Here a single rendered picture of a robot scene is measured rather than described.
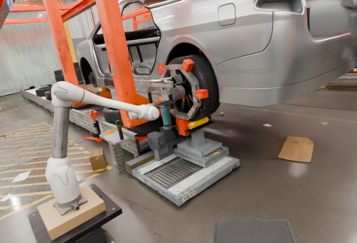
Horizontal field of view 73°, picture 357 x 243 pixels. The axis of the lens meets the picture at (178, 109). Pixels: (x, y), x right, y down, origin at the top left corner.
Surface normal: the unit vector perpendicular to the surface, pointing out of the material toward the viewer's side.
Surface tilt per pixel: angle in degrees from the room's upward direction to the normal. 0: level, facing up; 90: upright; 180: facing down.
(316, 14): 89
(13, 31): 90
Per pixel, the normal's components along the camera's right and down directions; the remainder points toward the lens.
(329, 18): -0.76, 0.28
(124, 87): 0.63, 0.11
